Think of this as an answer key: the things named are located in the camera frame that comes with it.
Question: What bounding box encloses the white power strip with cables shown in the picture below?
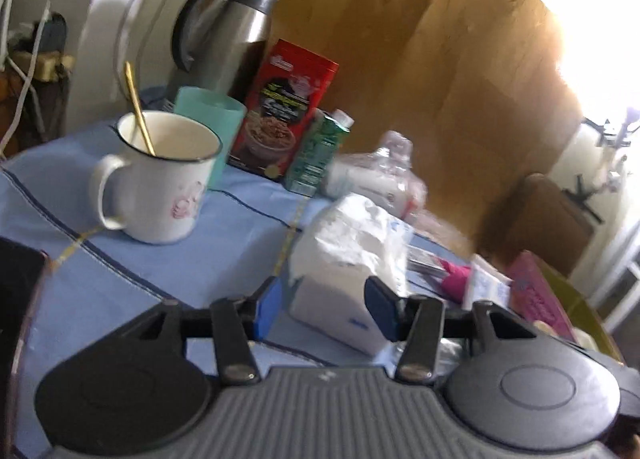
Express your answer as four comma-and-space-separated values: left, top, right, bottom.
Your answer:
581, 108, 640, 195

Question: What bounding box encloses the gold spoon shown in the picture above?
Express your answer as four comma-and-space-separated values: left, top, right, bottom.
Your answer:
124, 60, 156, 156

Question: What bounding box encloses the pink gold metal tin box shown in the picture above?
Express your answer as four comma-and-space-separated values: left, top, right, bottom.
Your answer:
508, 251, 624, 363

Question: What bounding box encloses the blue tablecloth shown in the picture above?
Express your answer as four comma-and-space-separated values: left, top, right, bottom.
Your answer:
1, 120, 489, 458

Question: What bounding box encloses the clear plastic bag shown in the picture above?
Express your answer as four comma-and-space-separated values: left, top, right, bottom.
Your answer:
321, 131, 427, 225

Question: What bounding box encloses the pink small object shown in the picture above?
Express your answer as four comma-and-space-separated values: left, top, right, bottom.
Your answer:
440, 259, 471, 303

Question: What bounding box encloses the brown wooden chair back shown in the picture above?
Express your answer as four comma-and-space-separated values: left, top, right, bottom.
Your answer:
476, 173, 594, 277

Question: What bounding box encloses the white tissue packet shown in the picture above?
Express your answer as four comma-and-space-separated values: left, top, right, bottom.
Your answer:
288, 194, 413, 356

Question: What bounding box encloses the white enamel mug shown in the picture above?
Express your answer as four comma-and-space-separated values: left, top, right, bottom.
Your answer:
89, 112, 222, 245

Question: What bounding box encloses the steel thermos jug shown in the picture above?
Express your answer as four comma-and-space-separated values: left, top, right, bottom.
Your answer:
164, 0, 277, 109

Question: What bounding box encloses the green drink carton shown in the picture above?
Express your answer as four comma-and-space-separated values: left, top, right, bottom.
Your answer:
284, 109, 354, 197

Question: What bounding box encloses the red cereal box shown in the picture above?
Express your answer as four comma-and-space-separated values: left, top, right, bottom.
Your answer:
229, 39, 338, 181

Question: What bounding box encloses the teal plastic cup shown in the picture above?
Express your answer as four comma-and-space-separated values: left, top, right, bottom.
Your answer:
174, 86, 246, 190

